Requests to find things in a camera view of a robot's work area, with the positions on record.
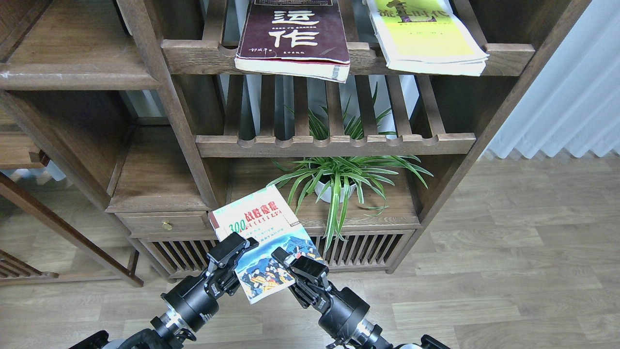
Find white plant pot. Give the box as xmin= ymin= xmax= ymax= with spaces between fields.
xmin=314 ymin=176 xmax=357 ymax=203

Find dark wooden bookshelf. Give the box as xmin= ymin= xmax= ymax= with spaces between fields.
xmin=1 ymin=0 xmax=590 ymax=280

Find green spider plant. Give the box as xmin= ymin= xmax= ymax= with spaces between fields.
xmin=257 ymin=82 xmax=434 ymax=250

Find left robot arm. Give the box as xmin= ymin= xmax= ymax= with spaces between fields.
xmin=73 ymin=232 xmax=259 ymax=349

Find white curtain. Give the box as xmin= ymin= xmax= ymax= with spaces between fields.
xmin=486 ymin=0 xmax=620 ymax=159

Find colourful cover paperback book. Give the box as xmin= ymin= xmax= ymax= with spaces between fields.
xmin=208 ymin=185 xmax=324 ymax=303

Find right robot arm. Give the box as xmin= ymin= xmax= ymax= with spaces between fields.
xmin=271 ymin=247 xmax=395 ymax=349

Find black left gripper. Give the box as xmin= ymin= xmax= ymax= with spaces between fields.
xmin=161 ymin=232 xmax=259 ymax=335

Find maroon book white characters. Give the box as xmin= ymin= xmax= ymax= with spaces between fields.
xmin=234 ymin=0 xmax=350 ymax=82

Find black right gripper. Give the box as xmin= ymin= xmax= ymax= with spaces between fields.
xmin=271 ymin=247 xmax=371 ymax=347

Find yellow green book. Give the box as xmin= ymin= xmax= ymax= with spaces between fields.
xmin=364 ymin=0 xmax=489 ymax=77

